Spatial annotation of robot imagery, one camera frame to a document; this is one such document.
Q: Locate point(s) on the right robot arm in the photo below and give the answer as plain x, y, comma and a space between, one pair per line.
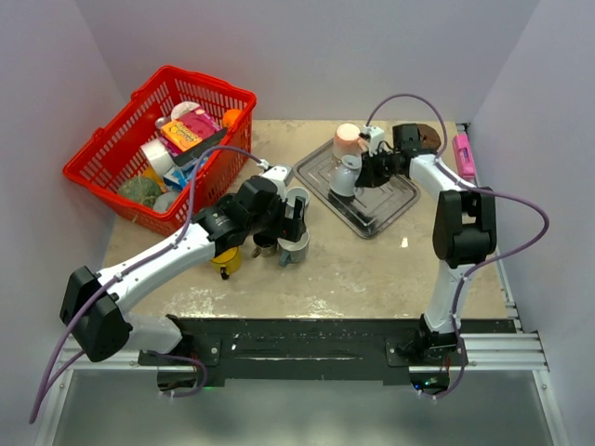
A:
463, 236

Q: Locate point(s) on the white tape roll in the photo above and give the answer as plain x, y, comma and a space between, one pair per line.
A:
157, 156

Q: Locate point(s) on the pink snack packet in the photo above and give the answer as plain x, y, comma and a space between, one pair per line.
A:
196, 119

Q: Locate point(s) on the blue white carton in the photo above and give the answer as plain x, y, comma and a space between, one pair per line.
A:
176, 178

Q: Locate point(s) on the small maroon cup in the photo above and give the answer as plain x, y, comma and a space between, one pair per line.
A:
264, 246

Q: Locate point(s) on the dark blue-grey mug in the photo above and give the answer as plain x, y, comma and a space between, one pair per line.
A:
294, 252

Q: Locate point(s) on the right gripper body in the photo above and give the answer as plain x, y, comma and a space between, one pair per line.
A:
379, 167

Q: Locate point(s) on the pink box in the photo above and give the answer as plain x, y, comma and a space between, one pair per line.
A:
465, 165

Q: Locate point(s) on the green melon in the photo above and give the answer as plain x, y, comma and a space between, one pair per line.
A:
141, 190

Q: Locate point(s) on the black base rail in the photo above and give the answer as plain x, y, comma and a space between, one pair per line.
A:
385, 350

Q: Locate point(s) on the grey mug white base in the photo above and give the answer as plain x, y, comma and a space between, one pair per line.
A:
344, 177

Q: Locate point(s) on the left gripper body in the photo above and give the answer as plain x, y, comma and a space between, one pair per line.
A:
271, 222

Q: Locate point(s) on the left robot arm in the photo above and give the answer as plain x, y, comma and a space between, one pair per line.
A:
97, 306

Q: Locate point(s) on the orange snack packet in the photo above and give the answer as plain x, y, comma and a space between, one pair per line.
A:
180, 135

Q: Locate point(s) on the pink white mug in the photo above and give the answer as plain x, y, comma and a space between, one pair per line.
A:
346, 141

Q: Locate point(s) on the orange ball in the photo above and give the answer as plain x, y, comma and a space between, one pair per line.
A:
230, 118

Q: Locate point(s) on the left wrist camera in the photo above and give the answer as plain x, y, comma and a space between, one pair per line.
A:
280, 174

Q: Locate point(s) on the white cup brown lid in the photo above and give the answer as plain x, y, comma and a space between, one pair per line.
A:
429, 137

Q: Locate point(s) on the blue speckled mug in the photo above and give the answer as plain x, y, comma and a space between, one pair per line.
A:
298, 193

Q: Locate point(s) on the black knife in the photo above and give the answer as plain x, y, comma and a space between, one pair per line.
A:
194, 153

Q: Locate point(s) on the yellow mug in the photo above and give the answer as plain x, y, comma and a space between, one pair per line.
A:
227, 263

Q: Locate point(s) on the metal tray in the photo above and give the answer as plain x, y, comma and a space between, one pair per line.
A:
369, 211

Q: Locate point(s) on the red plastic basket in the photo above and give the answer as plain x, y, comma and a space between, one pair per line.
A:
113, 155

